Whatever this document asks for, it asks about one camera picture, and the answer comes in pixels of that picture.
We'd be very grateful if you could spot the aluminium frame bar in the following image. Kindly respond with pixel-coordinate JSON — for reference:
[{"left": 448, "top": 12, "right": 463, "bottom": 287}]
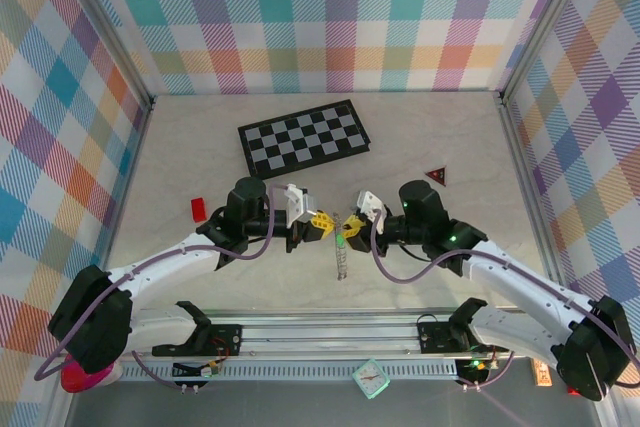
[
  {"left": 52, "top": 96, "right": 157, "bottom": 427},
  {"left": 497, "top": 0, "right": 599, "bottom": 106},
  {"left": 497, "top": 91, "right": 619, "bottom": 427},
  {"left": 59, "top": 0, "right": 156, "bottom": 113}
]

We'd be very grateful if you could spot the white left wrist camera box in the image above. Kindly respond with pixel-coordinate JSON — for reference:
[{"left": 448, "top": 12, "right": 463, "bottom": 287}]
[{"left": 283, "top": 182, "right": 321, "bottom": 224}]

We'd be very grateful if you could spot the black and grey chessboard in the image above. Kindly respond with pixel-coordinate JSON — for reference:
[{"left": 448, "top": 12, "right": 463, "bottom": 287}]
[{"left": 237, "top": 99, "right": 373, "bottom": 183}]

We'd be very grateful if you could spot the slotted grey cable duct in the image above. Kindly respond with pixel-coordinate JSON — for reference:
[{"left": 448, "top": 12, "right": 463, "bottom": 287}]
[{"left": 122, "top": 361, "right": 459, "bottom": 382}]

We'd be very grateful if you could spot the teal square clock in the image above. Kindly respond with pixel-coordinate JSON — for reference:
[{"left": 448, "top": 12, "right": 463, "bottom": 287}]
[{"left": 351, "top": 357, "right": 392, "bottom": 402}]

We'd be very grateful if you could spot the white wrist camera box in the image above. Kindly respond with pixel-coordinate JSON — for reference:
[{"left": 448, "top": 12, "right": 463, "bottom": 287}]
[
  {"left": 283, "top": 182, "right": 321, "bottom": 224},
  {"left": 355, "top": 190, "right": 390, "bottom": 237}
]

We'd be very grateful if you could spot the thin purple base cable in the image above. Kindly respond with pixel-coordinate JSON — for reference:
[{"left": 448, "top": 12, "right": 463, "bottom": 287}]
[
  {"left": 457, "top": 346, "right": 516, "bottom": 393},
  {"left": 132, "top": 354, "right": 201, "bottom": 392}
]

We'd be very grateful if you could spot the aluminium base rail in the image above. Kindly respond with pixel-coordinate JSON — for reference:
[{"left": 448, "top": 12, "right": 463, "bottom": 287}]
[{"left": 122, "top": 309, "right": 561, "bottom": 363}]

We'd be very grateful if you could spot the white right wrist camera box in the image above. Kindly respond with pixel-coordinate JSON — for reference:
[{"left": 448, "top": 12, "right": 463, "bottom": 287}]
[{"left": 355, "top": 190, "right": 390, "bottom": 237}]

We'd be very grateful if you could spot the pink plastic disc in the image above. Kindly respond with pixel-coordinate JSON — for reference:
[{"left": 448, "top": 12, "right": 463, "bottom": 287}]
[{"left": 60, "top": 365, "right": 124, "bottom": 394}]

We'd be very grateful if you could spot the metal keyring chain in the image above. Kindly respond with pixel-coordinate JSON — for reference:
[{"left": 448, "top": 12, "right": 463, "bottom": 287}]
[{"left": 330, "top": 209, "right": 351, "bottom": 282}]

